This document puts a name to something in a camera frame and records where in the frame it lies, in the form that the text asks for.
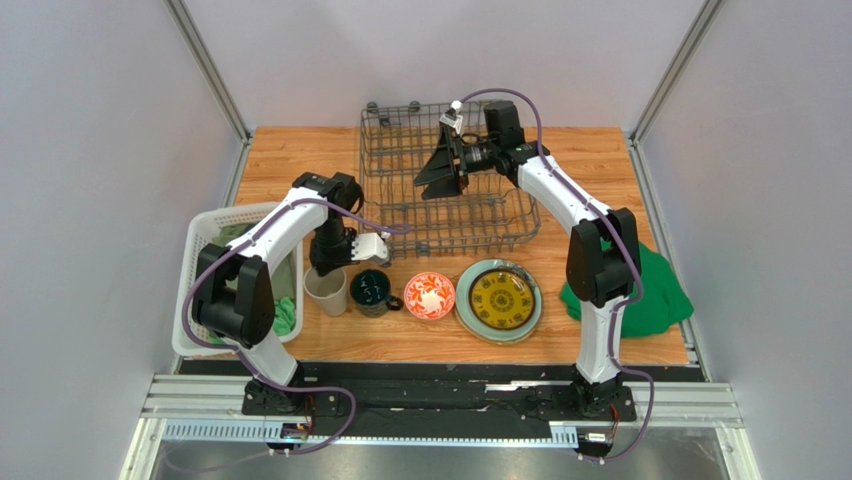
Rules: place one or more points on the olive green folded cloth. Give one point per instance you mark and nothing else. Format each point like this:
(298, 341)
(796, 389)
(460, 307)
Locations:
(282, 278)

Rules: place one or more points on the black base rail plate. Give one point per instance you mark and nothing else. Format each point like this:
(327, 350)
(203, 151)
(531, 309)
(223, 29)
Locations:
(436, 400)

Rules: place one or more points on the white plastic basket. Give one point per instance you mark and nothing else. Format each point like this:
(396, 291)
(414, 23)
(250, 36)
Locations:
(200, 231)

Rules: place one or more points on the dark green mug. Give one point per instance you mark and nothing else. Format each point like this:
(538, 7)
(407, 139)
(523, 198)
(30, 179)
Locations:
(371, 292)

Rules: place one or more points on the white red patterned bowl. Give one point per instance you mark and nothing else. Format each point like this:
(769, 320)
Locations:
(429, 296)

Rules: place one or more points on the green cloth on table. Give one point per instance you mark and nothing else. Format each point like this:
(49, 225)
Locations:
(664, 304)

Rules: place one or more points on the right aluminium frame post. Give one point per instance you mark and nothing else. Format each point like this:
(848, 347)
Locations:
(691, 42)

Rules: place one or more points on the yellow patterned plate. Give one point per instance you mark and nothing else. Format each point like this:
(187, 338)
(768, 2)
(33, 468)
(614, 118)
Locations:
(502, 299)

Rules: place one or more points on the bright green crumpled cloth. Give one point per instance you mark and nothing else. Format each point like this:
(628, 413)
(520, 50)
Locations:
(285, 316)

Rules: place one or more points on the left aluminium frame post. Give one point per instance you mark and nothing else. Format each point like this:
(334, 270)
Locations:
(193, 38)

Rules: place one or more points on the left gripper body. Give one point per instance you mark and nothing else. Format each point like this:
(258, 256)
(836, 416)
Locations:
(332, 246)

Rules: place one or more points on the light blue flower plate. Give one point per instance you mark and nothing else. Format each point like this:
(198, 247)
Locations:
(464, 313)

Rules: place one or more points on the aluminium frame post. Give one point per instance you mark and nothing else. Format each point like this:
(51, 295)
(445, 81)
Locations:
(193, 38)
(691, 42)

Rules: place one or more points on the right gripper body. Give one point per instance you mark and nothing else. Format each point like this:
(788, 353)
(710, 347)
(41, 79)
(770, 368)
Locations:
(455, 160)

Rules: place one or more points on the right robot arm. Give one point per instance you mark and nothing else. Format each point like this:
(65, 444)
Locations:
(603, 266)

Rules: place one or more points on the grey wire dish rack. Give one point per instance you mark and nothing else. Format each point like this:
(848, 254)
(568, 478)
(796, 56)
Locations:
(490, 216)

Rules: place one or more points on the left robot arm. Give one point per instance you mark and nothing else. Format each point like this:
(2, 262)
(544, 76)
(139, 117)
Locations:
(232, 295)

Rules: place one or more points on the beige upside-down cup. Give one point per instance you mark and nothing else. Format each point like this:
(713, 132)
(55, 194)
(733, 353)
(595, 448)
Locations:
(329, 291)

